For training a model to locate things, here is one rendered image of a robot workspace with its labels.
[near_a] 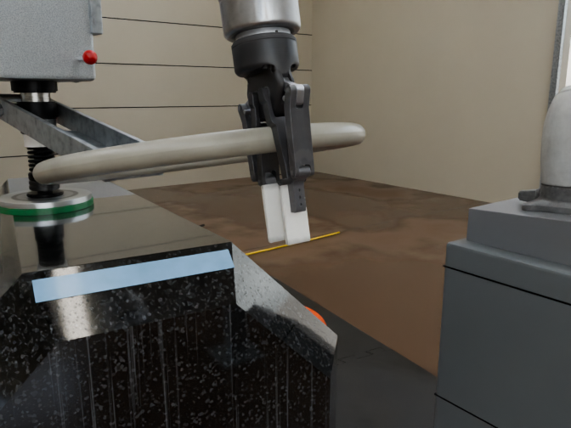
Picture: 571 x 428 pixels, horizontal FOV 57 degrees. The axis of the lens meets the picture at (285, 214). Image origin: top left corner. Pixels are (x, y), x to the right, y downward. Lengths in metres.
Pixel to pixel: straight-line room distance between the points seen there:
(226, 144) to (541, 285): 0.79
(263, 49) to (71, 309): 0.51
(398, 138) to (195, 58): 2.76
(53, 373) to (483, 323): 0.89
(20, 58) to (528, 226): 1.14
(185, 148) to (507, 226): 0.85
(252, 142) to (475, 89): 5.66
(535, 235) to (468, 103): 5.05
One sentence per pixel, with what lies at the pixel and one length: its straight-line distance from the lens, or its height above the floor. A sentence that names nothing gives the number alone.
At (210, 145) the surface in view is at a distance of 0.59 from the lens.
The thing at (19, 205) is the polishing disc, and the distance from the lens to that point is 1.34.
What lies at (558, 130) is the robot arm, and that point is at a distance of 1.27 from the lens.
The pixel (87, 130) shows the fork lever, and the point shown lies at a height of 1.06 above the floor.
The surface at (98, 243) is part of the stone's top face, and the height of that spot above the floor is 0.87.
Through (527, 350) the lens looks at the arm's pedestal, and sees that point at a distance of 1.26.
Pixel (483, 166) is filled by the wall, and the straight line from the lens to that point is 6.15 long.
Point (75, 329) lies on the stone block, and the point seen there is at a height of 0.79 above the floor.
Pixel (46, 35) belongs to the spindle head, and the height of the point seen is 1.27.
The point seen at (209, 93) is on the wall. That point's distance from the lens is 7.16.
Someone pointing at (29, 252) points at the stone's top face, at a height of 0.87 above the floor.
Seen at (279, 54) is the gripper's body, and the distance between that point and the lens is 0.60.
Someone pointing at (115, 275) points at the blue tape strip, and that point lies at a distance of 0.92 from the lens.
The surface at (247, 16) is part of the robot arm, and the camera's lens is 0.60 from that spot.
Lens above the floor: 1.14
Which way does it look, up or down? 13 degrees down
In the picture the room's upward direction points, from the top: straight up
